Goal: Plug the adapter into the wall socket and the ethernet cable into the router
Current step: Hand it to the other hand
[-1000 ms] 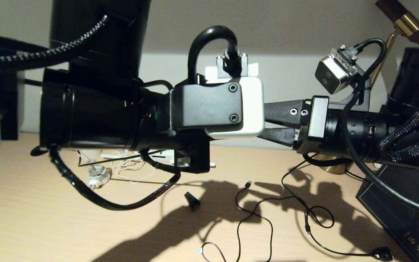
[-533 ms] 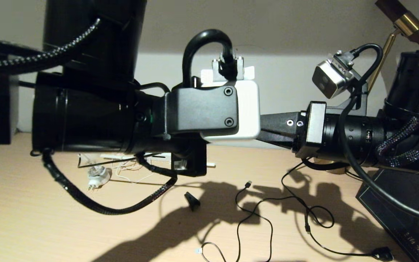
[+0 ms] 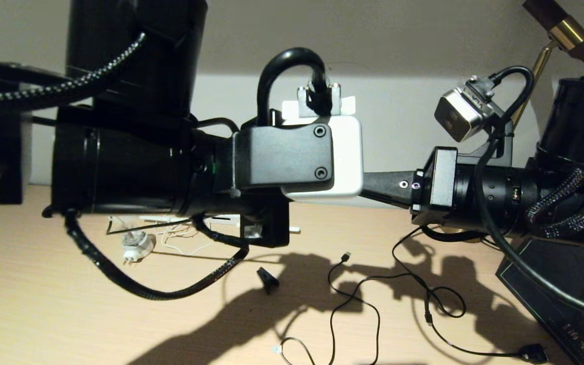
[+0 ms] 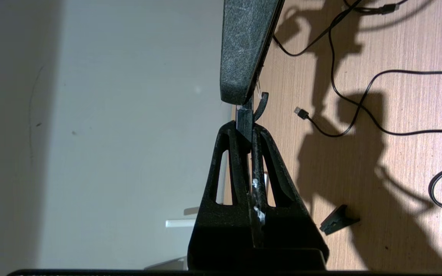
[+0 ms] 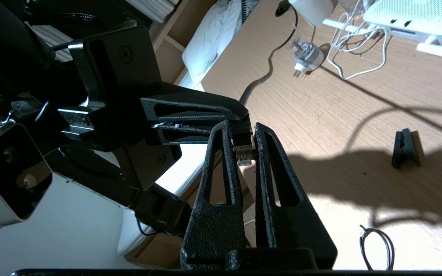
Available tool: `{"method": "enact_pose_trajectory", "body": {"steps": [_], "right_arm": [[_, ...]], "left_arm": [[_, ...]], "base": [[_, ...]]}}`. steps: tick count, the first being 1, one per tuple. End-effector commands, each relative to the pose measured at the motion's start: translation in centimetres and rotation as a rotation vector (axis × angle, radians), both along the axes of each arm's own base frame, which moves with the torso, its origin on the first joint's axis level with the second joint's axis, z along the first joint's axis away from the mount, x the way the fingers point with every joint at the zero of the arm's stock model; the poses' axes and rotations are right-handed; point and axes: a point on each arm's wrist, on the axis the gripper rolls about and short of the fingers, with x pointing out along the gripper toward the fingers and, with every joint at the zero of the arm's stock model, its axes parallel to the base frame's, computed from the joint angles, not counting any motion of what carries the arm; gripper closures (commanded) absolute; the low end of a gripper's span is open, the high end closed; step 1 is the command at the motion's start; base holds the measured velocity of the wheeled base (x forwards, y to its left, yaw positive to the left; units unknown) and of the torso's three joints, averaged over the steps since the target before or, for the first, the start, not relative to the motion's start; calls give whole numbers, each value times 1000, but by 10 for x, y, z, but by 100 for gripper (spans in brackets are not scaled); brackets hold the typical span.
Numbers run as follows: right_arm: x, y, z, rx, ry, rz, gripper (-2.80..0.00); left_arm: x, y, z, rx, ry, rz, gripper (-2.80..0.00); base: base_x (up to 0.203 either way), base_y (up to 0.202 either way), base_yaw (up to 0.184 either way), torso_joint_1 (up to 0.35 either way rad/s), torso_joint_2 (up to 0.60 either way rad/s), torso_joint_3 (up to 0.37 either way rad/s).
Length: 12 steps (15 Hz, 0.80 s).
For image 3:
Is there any white router with antennas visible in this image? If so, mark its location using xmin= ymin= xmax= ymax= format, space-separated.
xmin=107 ymin=214 xmax=301 ymax=236

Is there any small black clip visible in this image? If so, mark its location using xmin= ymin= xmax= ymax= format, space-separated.
xmin=257 ymin=267 xmax=280 ymax=295

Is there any black box with bag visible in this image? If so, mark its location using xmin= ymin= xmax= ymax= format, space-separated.
xmin=495 ymin=238 xmax=584 ymax=365

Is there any brass desk lamp dark shade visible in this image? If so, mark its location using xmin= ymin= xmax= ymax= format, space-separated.
xmin=436 ymin=0 xmax=584 ymax=244

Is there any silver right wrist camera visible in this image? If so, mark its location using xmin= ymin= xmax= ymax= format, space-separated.
xmin=434 ymin=75 xmax=505 ymax=143

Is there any black USB cable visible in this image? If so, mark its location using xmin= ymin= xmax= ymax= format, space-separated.
xmin=327 ymin=252 xmax=433 ymax=365

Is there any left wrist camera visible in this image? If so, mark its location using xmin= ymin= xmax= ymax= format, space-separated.
xmin=281 ymin=81 xmax=357 ymax=120

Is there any black cable with white tip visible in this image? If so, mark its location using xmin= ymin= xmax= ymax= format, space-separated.
xmin=272 ymin=337 xmax=318 ymax=365

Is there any black right camera cable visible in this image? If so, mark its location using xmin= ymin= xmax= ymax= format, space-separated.
xmin=474 ymin=66 xmax=584 ymax=322

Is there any black camera cable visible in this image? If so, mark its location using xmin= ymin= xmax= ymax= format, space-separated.
xmin=474 ymin=66 xmax=584 ymax=322
xmin=257 ymin=47 xmax=333 ymax=127

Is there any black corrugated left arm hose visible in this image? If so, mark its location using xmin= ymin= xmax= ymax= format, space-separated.
xmin=64 ymin=208 xmax=250 ymax=301

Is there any black left camera cable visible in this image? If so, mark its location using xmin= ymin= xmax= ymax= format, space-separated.
xmin=257 ymin=47 xmax=333 ymax=127

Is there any black lamp power cord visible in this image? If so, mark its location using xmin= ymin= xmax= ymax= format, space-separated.
xmin=391 ymin=226 xmax=549 ymax=363

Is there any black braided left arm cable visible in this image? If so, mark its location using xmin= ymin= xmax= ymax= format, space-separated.
xmin=0 ymin=31 xmax=148 ymax=110

